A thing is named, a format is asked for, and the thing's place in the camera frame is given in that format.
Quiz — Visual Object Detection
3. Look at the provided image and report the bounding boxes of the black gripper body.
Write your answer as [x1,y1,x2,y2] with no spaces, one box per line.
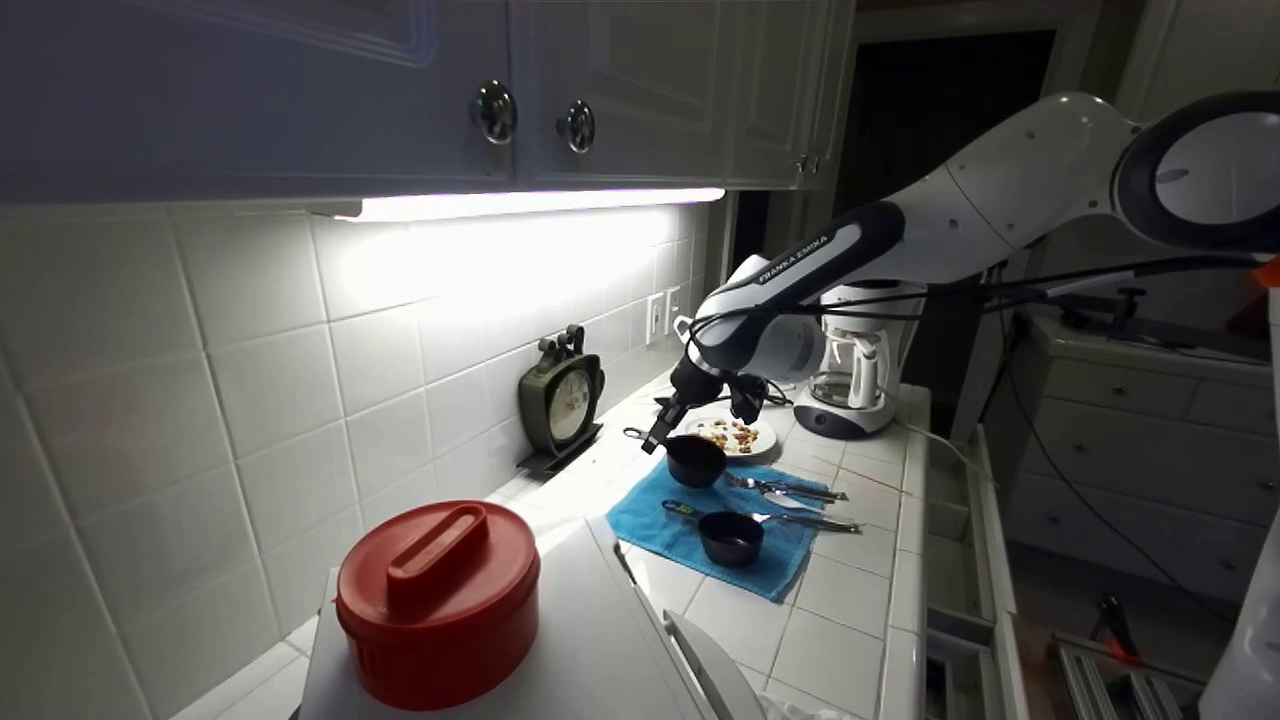
[673,346,774,429]

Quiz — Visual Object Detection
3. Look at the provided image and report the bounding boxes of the black measuring cup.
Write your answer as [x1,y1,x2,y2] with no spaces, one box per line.
[659,495,769,571]
[619,424,733,491]

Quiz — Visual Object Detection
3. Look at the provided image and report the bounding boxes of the brown food pieces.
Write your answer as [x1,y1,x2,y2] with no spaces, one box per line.
[713,417,769,452]

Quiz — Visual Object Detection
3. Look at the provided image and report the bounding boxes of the white plate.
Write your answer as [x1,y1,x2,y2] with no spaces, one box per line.
[691,404,788,464]

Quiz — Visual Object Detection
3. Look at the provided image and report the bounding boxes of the silver fork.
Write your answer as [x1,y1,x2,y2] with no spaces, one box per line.
[765,505,864,538]
[714,464,833,495]

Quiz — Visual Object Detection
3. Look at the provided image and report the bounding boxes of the blue cloth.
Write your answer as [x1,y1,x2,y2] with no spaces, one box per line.
[603,454,835,611]

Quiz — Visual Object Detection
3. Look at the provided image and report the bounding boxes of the silver spoon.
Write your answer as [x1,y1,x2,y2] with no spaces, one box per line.
[733,476,851,507]

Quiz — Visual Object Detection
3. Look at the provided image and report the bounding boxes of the white coffee maker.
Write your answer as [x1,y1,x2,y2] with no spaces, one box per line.
[793,275,912,440]

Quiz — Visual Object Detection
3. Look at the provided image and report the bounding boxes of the under-cabinet light strip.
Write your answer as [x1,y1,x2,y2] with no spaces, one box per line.
[325,182,733,227]

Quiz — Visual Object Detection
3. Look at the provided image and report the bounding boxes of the open white drawer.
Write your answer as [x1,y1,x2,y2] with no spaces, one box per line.
[915,419,1030,720]

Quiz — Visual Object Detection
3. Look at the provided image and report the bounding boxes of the round metal cabinet knob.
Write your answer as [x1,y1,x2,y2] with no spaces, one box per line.
[554,95,600,161]
[470,74,520,151]

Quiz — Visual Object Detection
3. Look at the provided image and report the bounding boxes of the red lidded container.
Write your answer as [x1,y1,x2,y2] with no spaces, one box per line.
[332,501,542,714]

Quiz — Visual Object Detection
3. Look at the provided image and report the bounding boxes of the narrow white cabinet door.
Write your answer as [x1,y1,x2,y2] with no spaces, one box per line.
[729,0,856,192]

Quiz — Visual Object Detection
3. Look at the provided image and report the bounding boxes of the white drawer cabinet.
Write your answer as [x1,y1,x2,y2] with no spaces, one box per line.
[1010,315,1280,605]

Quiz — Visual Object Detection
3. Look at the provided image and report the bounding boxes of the wide cabinet door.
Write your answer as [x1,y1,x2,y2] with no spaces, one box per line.
[0,0,514,210]

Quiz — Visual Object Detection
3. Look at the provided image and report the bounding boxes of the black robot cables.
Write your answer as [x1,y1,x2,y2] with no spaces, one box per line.
[785,251,1280,577]

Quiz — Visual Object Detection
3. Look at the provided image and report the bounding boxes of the red handled tool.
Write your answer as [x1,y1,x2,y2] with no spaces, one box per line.
[1088,590,1144,671]

